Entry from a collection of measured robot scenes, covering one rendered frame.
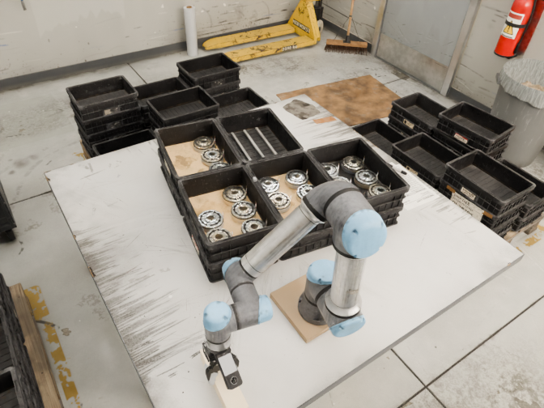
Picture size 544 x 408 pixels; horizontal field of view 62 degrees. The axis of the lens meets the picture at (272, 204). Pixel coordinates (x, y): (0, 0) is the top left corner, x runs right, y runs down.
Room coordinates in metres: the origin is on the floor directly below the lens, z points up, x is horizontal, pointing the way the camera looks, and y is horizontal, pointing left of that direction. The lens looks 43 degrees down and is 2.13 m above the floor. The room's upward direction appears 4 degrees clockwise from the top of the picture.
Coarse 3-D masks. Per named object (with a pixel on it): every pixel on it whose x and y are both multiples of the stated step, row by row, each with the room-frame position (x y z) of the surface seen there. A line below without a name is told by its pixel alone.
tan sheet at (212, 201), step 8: (216, 192) 1.47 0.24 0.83; (192, 200) 1.41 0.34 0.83; (200, 200) 1.41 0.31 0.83; (208, 200) 1.41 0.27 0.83; (216, 200) 1.42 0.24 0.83; (248, 200) 1.43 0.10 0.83; (200, 208) 1.36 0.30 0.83; (208, 208) 1.36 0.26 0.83; (216, 208) 1.37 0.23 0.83; (224, 208) 1.37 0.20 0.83; (224, 216) 1.32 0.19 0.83; (256, 216) 1.33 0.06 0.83; (224, 224) 1.27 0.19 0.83; (232, 224) 1.28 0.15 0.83; (240, 224) 1.28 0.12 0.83; (240, 232) 1.24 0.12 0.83
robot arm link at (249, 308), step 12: (240, 288) 0.78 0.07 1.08; (252, 288) 0.79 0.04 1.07; (240, 300) 0.74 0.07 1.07; (252, 300) 0.74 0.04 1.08; (264, 300) 0.74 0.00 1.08; (240, 312) 0.70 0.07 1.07; (252, 312) 0.71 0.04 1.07; (264, 312) 0.71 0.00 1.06; (240, 324) 0.68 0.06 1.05; (252, 324) 0.69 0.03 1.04
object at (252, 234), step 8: (224, 168) 1.51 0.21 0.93; (232, 168) 1.51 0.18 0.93; (192, 176) 1.44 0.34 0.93; (200, 176) 1.45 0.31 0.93; (248, 176) 1.47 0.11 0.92; (256, 184) 1.42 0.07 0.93; (184, 192) 1.36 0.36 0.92; (264, 200) 1.32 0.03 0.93; (272, 208) 1.28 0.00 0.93; (192, 216) 1.22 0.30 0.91; (200, 224) 1.17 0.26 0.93; (200, 232) 1.13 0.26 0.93; (248, 232) 1.14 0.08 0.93; (256, 232) 1.15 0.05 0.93; (264, 232) 1.16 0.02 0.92; (208, 240) 1.09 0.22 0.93; (224, 240) 1.10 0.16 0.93; (232, 240) 1.10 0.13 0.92; (240, 240) 1.12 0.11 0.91; (208, 248) 1.07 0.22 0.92; (216, 248) 1.08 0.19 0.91
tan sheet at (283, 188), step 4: (276, 176) 1.60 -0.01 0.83; (280, 176) 1.60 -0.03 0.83; (284, 176) 1.60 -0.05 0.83; (280, 180) 1.58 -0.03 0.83; (284, 180) 1.58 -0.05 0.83; (280, 184) 1.55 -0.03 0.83; (284, 184) 1.55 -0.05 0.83; (308, 184) 1.56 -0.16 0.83; (280, 188) 1.52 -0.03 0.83; (284, 188) 1.52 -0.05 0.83; (288, 188) 1.53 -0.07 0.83; (284, 192) 1.50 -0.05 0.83; (288, 192) 1.50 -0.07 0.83; (292, 192) 1.50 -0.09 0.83; (292, 196) 1.47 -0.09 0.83; (292, 200) 1.45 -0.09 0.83; (296, 200) 1.45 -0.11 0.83; (292, 204) 1.42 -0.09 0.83; (296, 204) 1.42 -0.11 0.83; (292, 208) 1.40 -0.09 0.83; (288, 212) 1.37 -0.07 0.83; (284, 216) 1.34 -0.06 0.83
